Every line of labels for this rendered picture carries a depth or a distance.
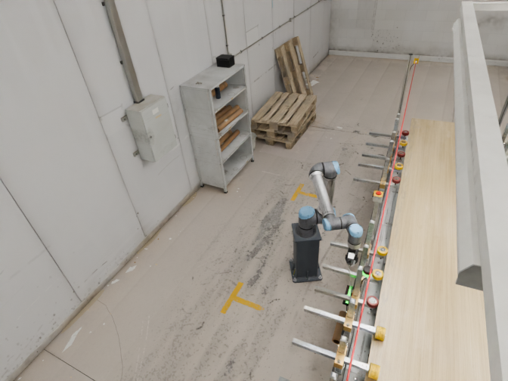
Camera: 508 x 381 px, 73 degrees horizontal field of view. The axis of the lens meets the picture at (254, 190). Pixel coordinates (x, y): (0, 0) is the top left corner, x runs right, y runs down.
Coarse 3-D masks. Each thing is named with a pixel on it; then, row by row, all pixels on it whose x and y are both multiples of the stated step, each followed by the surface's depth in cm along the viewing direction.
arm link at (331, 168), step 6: (324, 162) 283; (330, 162) 282; (336, 162) 282; (324, 168) 279; (330, 168) 280; (336, 168) 280; (324, 174) 282; (330, 174) 282; (336, 174) 284; (324, 180) 291; (330, 180) 288; (330, 186) 293; (330, 192) 299; (330, 198) 305; (318, 210) 321; (318, 216) 322; (318, 222) 324
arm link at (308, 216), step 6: (300, 210) 325; (306, 210) 324; (312, 210) 322; (300, 216) 323; (306, 216) 319; (312, 216) 321; (300, 222) 327; (306, 222) 323; (312, 222) 323; (306, 228) 328
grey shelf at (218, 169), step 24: (216, 72) 444; (240, 72) 470; (192, 96) 417; (240, 96) 493; (192, 120) 441; (240, 120) 519; (192, 144) 467; (216, 144) 447; (240, 144) 504; (216, 168) 473; (240, 168) 519
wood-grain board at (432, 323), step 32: (416, 128) 421; (448, 128) 415; (416, 160) 368; (448, 160) 363; (416, 192) 327; (448, 192) 324; (416, 224) 295; (448, 224) 292; (416, 256) 268; (448, 256) 265; (384, 288) 247; (416, 288) 245; (448, 288) 243; (384, 320) 228; (416, 320) 227; (448, 320) 225; (480, 320) 223; (384, 352) 212; (416, 352) 210; (448, 352) 209; (480, 352) 207
